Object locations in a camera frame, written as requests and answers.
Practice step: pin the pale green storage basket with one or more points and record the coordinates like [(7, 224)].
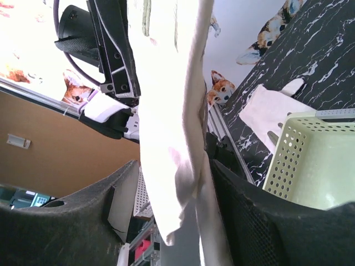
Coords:
[(313, 164)]

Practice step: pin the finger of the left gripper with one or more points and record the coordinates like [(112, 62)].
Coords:
[(110, 23)]

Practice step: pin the white grey-palm glove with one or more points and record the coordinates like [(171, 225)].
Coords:
[(168, 40)]

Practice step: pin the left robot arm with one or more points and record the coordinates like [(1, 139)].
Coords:
[(95, 42)]

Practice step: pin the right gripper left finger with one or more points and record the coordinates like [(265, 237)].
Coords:
[(87, 227)]

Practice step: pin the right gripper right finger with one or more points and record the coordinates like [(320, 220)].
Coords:
[(263, 229)]

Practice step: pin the white glove near left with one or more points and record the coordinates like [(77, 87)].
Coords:
[(267, 108)]

